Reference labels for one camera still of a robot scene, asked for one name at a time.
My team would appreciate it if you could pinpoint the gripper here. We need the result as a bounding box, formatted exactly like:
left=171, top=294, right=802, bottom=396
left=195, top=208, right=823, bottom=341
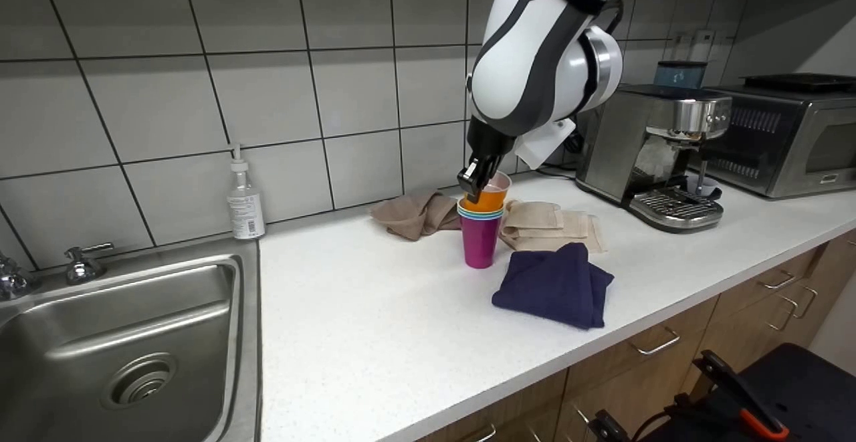
left=457, top=116, right=517, bottom=204

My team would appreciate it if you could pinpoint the orange plastic cup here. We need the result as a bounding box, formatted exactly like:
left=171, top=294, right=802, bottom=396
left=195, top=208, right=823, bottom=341
left=461, top=171, right=513, bottom=214

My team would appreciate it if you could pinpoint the stack of plastic cups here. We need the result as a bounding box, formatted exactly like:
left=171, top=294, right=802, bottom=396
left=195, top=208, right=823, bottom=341
left=457, top=203, right=506, bottom=270

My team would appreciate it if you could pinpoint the brown cloth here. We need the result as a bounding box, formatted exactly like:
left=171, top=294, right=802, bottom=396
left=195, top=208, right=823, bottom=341
left=369, top=189, right=463, bottom=241

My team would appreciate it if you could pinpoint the beige cloth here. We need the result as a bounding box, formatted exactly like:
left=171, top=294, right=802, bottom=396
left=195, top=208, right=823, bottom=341
left=500, top=199, right=609, bottom=254

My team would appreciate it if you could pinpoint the navy blue cloth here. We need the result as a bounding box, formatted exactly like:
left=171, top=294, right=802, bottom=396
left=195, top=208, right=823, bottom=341
left=491, top=242, right=615, bottom=331

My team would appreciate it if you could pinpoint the steel espresso machine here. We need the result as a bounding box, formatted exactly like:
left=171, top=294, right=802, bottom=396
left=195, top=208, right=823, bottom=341
left=574, top=60, right=734, bottom=234

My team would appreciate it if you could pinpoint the wooden drawer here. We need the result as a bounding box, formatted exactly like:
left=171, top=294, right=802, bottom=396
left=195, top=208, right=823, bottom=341
left=564, top=296, right=720, bottom=403
left=709, top=244, right=829, bottom=322

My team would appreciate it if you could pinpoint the clear pump bottle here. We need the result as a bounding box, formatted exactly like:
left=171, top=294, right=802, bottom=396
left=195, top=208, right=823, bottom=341
left=226, top=142, right=267, bottom=241

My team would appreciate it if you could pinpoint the steel toaster oven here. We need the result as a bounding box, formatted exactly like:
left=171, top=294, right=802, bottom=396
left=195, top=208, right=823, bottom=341
left=695, top=82, right=856, bottom=200

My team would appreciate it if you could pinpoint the black tray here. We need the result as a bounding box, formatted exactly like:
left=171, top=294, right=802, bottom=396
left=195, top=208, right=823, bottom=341
left=741, top=72, right=856, bottom=94

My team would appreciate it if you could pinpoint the black and orange clamp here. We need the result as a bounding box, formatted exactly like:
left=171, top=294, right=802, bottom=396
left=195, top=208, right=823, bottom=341
left=691, top=349, right=791, bottom=442

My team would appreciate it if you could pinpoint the steel sink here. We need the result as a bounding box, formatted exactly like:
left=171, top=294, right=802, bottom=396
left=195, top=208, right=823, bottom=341
left=0, top=237, right=263, bottom=442

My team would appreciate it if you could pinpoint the chrome tap lever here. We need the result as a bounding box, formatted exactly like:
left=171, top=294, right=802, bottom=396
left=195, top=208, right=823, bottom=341
left=64, top=242, right=115, bottom=286

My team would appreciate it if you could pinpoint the chrome tap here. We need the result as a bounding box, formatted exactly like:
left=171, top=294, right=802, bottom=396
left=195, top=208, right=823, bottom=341
left=0, top=251, right=42, bottom=302

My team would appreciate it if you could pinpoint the black cable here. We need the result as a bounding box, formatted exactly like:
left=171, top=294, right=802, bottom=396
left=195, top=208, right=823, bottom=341
left=534, top=161, right=584, bottom=181

